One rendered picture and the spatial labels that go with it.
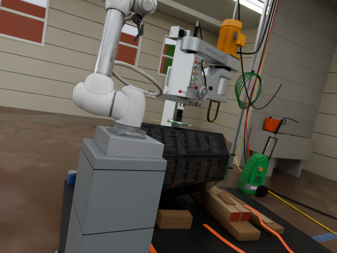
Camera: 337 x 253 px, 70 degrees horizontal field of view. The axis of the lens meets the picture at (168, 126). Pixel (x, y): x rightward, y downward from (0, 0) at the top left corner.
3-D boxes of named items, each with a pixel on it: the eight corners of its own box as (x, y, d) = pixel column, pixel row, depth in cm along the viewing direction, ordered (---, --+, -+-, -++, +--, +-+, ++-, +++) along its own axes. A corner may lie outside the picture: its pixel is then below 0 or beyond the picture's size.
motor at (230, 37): (220, 58, 310) (227, 26, 305) (243, 59, 290) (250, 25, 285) (209, 52, 288) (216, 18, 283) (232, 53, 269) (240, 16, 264)
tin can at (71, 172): (77, 184, 268) (78, 172, 267) (67, 184, 263) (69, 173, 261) (74, 180, 277) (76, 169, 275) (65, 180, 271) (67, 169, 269)
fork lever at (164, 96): (187, 104, 271) (188, 100, 270) (201, 107, 259) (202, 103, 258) (143, 94, 218) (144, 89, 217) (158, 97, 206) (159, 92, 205)
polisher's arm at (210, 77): (210, 108, 312) (218, 70, 306) (226, 112, 297) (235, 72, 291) (175, 102, 255) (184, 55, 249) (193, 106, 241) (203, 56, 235)
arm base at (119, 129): (152, 140, 142) (154, 130, 141) (117, 135, 129) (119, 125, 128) (137, 133, 156) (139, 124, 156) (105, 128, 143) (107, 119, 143)
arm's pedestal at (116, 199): (153, 294, 143) (180, 163, 133) (61, 318, 118) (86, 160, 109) (126, 242, 186) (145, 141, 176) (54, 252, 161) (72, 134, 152)
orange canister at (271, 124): (260, 130, 523) (263, 115, 519) (275, 132, 547) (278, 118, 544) (268, 132, 504) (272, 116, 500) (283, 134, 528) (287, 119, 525)
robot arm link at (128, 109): (142, 129, 135) (151, 90, 133) (109, 122, 131) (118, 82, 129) (140, 125, 151) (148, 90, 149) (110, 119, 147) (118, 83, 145)
